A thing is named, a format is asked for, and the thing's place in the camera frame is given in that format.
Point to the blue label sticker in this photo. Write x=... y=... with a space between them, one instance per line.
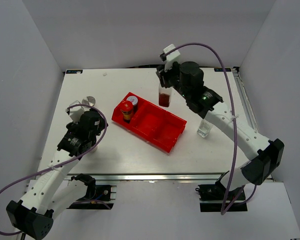
x=74 y=71
x=220 y=69

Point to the gold-spout bottle with dark sauce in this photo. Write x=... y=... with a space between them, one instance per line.
x=164 y=96

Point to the blue label sticker left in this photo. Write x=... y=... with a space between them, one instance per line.
x=74 y=71

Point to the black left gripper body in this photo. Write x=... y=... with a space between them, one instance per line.
x=101 y=127

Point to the silver-lidded clear jar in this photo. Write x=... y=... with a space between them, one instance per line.
x=89 y=102

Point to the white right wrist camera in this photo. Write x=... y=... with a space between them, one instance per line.
x=170 y=58

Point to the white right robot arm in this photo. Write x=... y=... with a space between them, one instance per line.
x=263 y=154

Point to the blue label sticker right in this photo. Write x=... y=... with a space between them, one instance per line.
x=220 y=69

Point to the red plastic organizer bin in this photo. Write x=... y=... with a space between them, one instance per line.
x=151 y=123

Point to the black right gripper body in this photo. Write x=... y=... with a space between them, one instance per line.
x=171 y=78

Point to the white-lidded red spice jar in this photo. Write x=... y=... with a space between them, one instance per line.
x=134 y=100

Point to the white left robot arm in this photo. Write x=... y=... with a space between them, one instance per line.
x=35 y=212

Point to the gold-spout clear oil bottle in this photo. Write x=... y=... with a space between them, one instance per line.
x=204 y=128

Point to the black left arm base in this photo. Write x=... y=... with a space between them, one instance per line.
x=98 y=196

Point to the orange-labelled spice bottle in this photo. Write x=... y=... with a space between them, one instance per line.
x=127 y=109

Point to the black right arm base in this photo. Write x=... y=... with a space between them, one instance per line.
x=211 y=199

